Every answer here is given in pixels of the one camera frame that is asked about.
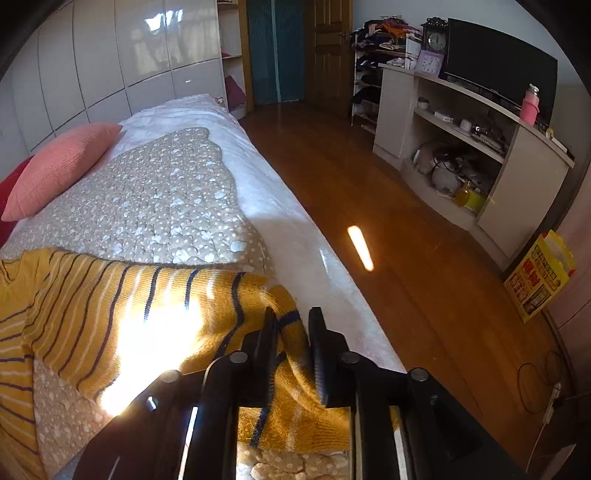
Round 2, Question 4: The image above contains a beige dotted quilt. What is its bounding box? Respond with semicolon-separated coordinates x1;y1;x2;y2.
0;126;269;480

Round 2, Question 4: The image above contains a white glossy wardrobe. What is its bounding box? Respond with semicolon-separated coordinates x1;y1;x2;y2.
0;0;226;153

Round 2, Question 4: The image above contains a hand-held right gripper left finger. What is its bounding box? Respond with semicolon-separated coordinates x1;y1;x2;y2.
71;306;279;480

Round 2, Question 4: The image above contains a wooden door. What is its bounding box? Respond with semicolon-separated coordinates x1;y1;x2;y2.
305;0;355;118

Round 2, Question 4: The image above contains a white tv cabinet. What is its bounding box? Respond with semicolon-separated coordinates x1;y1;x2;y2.
372;63;576;273

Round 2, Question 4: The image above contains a shoe rack with clothes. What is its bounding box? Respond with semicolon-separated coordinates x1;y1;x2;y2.
350;16;423;136

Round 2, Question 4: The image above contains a black television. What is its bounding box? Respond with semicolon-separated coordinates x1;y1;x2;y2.
443;17;559;125

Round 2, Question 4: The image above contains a yellow printed paper bag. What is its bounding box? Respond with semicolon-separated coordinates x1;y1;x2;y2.
503;230;578;324

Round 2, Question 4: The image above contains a pink water bottle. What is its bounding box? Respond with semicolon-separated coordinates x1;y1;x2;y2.
520;84;541;126

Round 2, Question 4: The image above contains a yellow striped knit sweater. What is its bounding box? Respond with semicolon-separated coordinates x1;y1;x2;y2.
0;248;402;480

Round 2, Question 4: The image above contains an ornate table clock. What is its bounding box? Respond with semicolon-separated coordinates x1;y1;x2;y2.
422;17;450;52

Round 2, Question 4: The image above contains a red pillow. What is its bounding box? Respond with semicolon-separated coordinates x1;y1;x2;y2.
0;156;36;246

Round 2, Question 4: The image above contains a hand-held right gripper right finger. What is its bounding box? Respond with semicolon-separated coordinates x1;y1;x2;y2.
308;307;527;480

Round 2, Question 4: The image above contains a white bed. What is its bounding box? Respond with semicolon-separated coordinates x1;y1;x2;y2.
110;93;408;374

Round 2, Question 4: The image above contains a black cable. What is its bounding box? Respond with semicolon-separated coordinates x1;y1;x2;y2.
517;349;576;413

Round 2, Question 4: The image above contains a purple alarm clock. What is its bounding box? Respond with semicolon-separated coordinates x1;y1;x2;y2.
414;50;446;76

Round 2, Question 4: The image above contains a pink pillow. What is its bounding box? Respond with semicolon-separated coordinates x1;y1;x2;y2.
1;123;123;222

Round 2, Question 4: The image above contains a teal folding door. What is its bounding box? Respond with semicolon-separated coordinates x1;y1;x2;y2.
246;0;306;106

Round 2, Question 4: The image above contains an open corner shelf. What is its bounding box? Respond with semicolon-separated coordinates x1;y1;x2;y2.
216;0;254;121

